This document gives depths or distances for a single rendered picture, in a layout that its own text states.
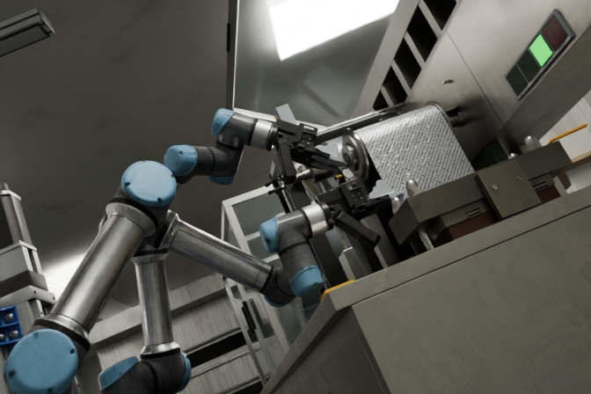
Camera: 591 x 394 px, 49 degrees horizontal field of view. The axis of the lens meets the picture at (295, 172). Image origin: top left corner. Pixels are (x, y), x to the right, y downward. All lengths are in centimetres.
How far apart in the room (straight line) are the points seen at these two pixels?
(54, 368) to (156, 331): 72
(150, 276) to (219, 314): 456
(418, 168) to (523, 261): 42
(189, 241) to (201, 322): 497
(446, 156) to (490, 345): 57
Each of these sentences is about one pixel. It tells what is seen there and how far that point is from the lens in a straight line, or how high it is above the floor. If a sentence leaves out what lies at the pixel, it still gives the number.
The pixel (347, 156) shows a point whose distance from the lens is 168.
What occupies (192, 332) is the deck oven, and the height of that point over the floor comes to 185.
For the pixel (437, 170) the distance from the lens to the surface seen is 166.
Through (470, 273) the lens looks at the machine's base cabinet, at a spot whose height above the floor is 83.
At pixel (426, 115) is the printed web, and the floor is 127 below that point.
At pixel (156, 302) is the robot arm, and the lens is 195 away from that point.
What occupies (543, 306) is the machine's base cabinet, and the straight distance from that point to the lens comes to 135.
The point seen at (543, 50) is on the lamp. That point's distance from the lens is 147.
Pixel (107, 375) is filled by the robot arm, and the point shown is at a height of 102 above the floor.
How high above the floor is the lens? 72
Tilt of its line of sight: 19 degrees up
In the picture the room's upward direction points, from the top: 25 degrees counter-clockwise
